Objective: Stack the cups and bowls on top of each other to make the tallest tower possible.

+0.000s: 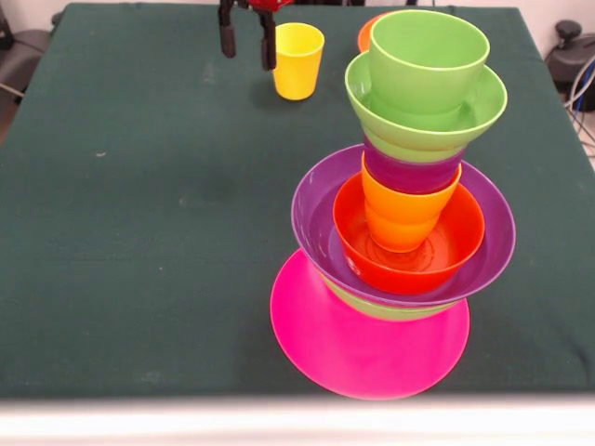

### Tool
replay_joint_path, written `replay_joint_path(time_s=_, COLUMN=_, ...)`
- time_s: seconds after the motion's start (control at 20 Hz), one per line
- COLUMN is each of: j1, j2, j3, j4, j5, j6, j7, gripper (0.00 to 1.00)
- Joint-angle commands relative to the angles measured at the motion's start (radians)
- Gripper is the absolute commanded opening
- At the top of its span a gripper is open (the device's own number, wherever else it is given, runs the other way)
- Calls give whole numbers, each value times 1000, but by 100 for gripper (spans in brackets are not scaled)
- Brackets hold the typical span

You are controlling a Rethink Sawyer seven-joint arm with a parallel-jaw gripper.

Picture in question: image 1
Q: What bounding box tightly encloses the yellow plastic cup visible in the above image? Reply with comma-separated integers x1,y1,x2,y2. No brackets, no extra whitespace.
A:
272,22,325,101

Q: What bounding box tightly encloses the pink plastic bowl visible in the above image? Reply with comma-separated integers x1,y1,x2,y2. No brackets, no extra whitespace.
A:
270,248,471,401

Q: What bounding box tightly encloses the large red-orange plastic bowl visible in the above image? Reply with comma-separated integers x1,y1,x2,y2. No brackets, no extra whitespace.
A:
356,12,390,53

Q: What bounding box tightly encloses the purple plastic bowl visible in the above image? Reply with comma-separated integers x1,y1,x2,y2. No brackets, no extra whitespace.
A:
291,143,517,308

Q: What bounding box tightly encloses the black chair base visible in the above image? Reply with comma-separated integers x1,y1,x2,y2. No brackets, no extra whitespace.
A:
546,20,595,85

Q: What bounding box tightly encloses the large green plastic bowl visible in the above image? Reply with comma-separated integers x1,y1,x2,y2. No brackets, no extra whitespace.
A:
323,276,459,322

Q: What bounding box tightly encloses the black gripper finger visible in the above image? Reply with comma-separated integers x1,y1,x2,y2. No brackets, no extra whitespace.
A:
217,0,238,59
253,8,279,72

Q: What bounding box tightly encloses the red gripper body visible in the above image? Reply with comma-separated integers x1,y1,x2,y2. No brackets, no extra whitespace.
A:
236,0,295,11

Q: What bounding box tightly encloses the small red-orange plastic bowl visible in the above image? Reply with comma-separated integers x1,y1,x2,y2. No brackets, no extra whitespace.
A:
332,178,486,296

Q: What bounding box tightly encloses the grey office chair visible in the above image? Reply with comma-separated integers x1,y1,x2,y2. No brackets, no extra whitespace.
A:
0,27,55,98

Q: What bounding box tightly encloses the green plastic cup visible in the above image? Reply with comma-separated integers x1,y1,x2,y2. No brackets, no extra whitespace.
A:
369,8,491,116

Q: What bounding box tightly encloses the purple plastic cup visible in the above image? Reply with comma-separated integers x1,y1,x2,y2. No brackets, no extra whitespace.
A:
364,137,468,195

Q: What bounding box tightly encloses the small green plastic bowl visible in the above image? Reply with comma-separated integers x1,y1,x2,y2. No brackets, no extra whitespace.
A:
344,51,509,164

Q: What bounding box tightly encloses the dark green tablecloth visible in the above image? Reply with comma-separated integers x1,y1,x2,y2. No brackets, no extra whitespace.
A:
0,2,595,400

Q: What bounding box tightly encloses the orange plastic cup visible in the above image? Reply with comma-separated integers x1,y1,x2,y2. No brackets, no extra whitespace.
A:
361,152,463,254

